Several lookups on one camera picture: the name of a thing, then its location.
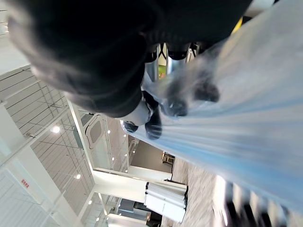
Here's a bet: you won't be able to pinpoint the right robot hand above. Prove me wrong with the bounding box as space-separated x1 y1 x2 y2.
7 0 253 140

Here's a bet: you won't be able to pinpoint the translucent blue garbage bag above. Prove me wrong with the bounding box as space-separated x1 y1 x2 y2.
120 0 303 216

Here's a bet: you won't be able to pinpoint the ceiling air conditioner unit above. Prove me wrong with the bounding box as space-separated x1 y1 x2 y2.
80 113 105 149

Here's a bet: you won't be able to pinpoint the white folding partition panels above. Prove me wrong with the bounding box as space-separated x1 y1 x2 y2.
143 181 189 224

